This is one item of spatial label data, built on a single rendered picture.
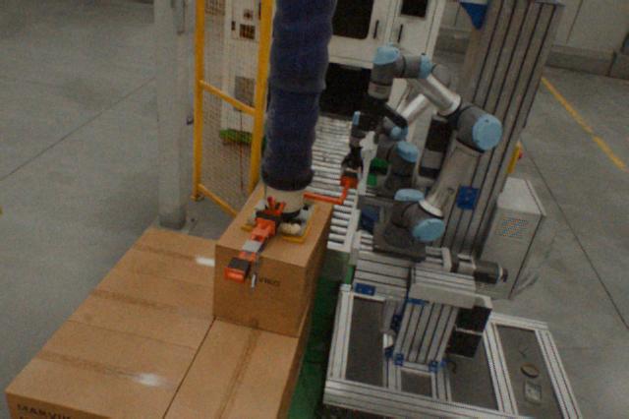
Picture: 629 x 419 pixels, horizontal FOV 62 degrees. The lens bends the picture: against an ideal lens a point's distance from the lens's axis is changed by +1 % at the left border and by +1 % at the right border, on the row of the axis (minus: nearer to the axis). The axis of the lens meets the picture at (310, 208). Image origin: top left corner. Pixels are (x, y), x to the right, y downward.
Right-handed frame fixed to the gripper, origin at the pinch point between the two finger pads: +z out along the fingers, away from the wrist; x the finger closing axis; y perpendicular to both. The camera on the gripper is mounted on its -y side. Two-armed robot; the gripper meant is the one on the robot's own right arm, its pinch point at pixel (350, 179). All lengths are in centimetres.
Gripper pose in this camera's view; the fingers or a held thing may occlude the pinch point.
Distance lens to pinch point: 262.2
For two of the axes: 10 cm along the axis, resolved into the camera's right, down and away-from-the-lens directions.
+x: 9.7, 2.2, -1.3
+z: -1.3, 8.6, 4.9
